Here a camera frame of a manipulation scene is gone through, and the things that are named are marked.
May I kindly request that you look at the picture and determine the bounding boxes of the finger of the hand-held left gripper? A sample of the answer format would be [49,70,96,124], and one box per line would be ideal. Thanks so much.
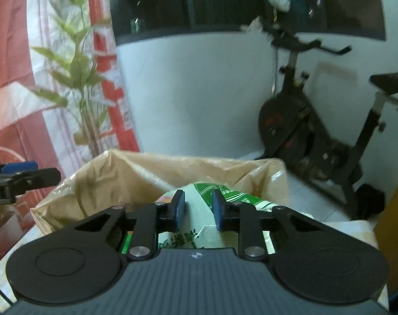
[0,161,38,175]
[0,167,62,206]

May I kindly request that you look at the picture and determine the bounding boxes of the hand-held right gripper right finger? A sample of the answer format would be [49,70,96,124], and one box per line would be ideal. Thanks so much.
[211,188,325,262]

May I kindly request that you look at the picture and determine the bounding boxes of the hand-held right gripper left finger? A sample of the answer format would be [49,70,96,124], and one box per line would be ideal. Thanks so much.
[74,188,186,262]

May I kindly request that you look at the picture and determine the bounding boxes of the green and white plastic bag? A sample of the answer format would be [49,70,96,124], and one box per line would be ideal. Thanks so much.
[120,182,315,257]

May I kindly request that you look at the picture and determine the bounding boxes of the red and white curtain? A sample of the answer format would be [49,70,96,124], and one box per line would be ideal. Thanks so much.
[0,0,142,227]

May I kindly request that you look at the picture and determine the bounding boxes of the black exercise bike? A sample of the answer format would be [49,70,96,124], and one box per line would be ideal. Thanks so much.
[240,15,398,221]

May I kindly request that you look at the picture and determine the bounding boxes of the green artificial plant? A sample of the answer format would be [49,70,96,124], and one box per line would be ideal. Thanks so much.
[28,0,121,159]

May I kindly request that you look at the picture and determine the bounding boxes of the black floor object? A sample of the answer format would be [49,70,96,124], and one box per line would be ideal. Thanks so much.
[354,184,386,220]

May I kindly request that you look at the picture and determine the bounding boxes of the brown wooden door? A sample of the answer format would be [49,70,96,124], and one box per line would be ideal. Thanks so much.
[371,156,398,304]

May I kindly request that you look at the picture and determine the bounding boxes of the dark window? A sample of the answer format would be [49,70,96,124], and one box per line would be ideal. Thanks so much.
[105,0,387,45]

